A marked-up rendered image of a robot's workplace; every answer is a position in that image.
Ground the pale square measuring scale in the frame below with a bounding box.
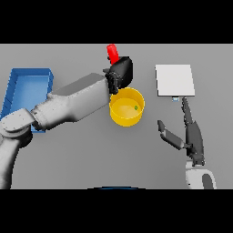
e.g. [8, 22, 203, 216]
[155, 64, 196, 102]

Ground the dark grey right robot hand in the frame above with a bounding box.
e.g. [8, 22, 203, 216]
[157, 96, 206, 167]

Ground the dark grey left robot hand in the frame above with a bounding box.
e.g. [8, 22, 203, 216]
[102, 56, 134, 95]

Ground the yellow bowl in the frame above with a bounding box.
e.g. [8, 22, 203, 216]
[108, 87, 146, 127]

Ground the blue tray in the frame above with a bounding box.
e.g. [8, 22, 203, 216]
[0, 67, 55, 134]

